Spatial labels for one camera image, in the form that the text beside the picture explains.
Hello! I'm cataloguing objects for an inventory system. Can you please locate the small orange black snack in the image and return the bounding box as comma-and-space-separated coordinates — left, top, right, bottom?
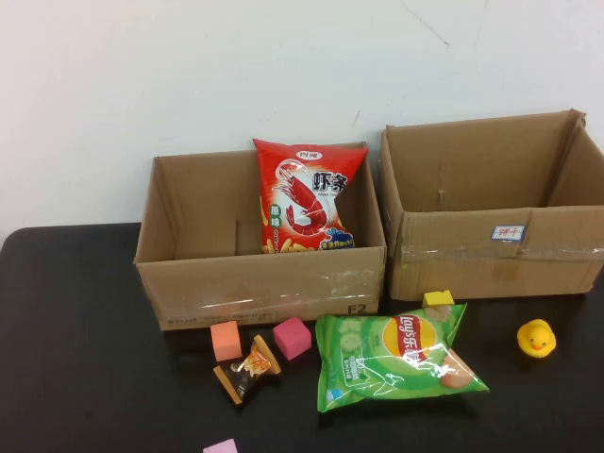
212, 334, 282, 406

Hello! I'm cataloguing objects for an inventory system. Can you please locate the green potato chips bag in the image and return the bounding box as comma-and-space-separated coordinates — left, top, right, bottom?
314, 303, 491, 414

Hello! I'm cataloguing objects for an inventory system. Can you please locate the red shrimp snack bag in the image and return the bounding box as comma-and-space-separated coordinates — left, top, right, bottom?
252, 137, 370, 255

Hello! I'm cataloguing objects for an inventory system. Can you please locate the cardboard box with F2 print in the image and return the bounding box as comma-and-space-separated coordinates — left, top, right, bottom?
133, 141, 388, 332

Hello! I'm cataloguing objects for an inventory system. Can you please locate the magenta foam cube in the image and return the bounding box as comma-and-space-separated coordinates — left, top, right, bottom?
273, 316, 313, 361

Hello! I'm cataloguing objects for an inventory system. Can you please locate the orange foam cube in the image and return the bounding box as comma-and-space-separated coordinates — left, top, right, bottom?
210, 320, 243, 363

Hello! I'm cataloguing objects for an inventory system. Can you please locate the yellow foam cube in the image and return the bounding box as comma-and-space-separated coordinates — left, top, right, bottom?
422, 291, 456, 309

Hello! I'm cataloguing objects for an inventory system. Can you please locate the cardboard box with white label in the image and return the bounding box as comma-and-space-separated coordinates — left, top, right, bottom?
378, 108, 604, 302

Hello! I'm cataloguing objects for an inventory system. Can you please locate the white handwritten label sticker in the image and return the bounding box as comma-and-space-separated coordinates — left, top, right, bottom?
491, 224, 526, 243

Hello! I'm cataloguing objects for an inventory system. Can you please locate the light pink foam cube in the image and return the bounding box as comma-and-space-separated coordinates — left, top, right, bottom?
202, 438, 239, 453

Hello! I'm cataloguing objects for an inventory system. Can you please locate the yellow rubber duck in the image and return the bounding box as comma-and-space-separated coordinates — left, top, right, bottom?
516, 318, 557, 359

